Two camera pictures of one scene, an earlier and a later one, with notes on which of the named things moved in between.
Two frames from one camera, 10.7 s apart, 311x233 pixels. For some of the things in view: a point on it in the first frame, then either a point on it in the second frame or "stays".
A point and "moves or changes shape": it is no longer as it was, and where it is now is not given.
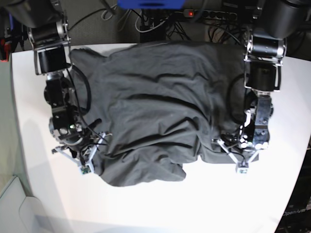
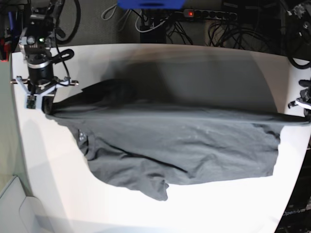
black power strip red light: (189, 13) stays
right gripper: (242, 151) to (304, 100)
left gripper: (82, 155) to (45, 87)
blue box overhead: (151, 4) stays
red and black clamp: (6, 50) stays
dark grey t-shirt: (159, 107) moves or changes shape
